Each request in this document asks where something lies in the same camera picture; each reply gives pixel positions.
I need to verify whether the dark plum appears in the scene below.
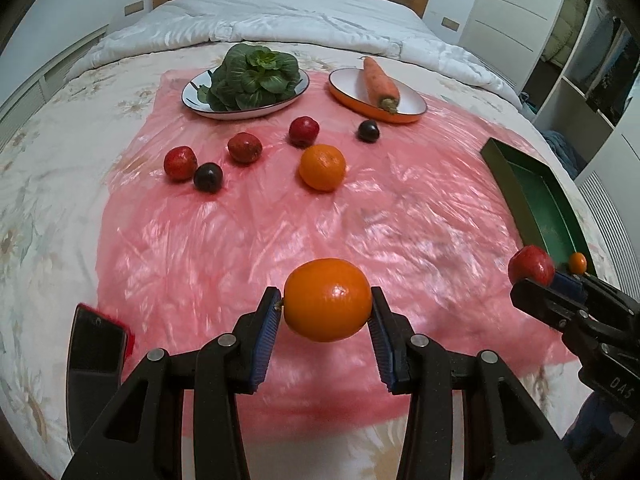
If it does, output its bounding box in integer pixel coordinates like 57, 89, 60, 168
357, 119, 380, 143
193, 162, 224, 194

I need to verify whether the green rectangular tray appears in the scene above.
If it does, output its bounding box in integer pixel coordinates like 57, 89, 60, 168
480, 138, 597, 275

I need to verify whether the white quilt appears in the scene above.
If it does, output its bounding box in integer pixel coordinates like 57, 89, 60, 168
66, 0, 521, 106

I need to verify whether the pink plastic sheet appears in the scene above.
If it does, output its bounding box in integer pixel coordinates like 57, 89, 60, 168
94, 66, 576, 436

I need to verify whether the floral bed sheet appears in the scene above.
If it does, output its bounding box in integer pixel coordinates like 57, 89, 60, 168
1, 44, 616, 478

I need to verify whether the red tomato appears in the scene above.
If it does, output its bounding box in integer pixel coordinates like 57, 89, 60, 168
228, 132, 262, 165
163, 146, 198, 182
508, 245, 555, 286
288, 116, 320, 148

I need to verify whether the white oval plate dark rim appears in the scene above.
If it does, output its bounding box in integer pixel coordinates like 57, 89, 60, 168
181, 66, 310, 120

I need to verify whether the large orange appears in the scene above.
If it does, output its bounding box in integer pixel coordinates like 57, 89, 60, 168
298, 144, 346, 192

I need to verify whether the wall switch plate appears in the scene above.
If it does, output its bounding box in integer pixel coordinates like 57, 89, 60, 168
440, 16, 460, 32

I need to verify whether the orange oval dish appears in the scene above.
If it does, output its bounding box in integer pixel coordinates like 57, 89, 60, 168
329, 67, 427, 125

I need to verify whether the green leafy bok choy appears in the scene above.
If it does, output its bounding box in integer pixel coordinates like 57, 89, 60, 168
219, 44, 299, 90

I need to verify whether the black smartphone red case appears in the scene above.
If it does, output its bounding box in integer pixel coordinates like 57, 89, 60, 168
65, 304, 134, 452

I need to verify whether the white wardrobe with shelves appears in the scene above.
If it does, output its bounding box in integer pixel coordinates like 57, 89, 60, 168
460, 0, 639, 295

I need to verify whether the orange carrot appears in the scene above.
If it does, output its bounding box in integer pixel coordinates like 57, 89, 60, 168
362, 56, 400, 114

